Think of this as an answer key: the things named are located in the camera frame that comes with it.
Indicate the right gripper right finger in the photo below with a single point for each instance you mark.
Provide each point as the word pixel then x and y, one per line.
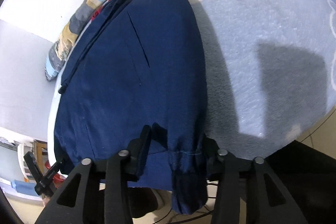
pixel 267 184

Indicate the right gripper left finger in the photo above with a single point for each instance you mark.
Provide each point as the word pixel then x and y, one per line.
pixel 94 191

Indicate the navy blue jacket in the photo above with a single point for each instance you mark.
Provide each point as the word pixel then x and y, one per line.
pixel 140 62

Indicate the light blue cloud bedsheet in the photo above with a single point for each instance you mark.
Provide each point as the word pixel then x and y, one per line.
pixel 270 71

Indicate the red item under jacket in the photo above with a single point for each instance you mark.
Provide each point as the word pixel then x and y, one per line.
pixel 98 10

